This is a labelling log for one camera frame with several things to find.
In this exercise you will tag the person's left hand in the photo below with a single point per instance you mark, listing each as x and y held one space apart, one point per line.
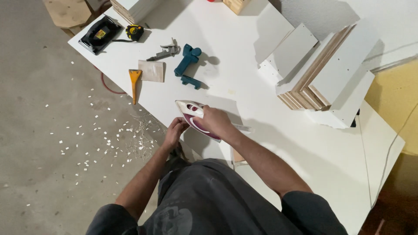
173 134

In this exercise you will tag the person's right hand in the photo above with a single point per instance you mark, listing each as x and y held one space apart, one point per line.
215 122

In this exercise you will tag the person's left fingers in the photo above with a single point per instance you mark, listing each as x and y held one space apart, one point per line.
179 123

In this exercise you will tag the white and purple clothes iron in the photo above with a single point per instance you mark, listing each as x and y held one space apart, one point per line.
191 112

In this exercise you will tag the small teal trimmer piece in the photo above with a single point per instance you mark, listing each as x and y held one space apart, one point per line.
191 81

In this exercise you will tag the pale wooden sanding block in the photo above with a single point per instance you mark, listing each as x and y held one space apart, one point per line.
152 71

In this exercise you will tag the small beige tape scrap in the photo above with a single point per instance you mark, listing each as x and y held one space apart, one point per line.
231 92

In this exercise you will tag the teal edge trimmer tool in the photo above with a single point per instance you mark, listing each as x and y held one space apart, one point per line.
187 60

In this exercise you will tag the white edge banding strip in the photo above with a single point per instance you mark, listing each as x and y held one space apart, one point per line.
243 127

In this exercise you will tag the white board panel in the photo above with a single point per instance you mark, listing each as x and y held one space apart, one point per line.
240 157

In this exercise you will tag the scattered white edging scraps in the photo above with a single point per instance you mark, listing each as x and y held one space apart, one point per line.
107 137

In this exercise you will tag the grey metal clamp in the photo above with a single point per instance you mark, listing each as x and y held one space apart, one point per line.
163 52

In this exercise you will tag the person's dark grey shirt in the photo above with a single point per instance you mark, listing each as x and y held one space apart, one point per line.
212 202

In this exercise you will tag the yellow and black tape measure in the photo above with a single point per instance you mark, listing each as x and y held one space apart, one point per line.
134 32

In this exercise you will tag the black electric sander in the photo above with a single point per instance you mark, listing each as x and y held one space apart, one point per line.
98 34

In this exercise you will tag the pile of white plywood boards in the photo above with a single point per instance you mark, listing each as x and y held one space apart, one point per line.
134 9

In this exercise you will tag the red round object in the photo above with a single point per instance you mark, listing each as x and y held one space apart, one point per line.
214 0

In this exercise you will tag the light wooden block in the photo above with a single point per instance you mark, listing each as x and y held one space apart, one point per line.
235 4

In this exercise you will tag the wooden stool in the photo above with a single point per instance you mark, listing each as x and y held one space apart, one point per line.
68 13

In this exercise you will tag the stack of white laminated boards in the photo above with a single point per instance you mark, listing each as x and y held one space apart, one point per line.
326 71

